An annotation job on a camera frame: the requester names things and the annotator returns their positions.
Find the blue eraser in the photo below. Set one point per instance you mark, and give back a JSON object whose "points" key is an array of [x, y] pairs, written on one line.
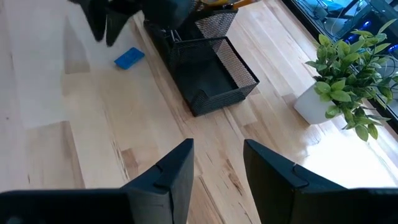
{"points": [[129, 58]]}

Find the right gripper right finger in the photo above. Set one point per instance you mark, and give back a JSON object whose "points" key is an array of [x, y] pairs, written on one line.
{"points": [[286, 193]]}

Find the green plant in white pot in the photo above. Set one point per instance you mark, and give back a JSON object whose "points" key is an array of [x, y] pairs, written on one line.
{"points": [[339, 77]]}

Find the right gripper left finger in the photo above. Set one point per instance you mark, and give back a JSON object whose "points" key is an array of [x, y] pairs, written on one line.
{"points": [[168, 193]]}

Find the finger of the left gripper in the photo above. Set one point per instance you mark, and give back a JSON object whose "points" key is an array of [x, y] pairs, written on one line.
{"points": [[96, 18], [116, 25]]}

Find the black mesh desk organizer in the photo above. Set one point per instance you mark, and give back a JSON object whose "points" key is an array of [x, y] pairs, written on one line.
{"points": [[211, 77]]}

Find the black binder clip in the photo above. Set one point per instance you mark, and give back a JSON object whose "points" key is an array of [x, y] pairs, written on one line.
{"points": [[174, 35]]}

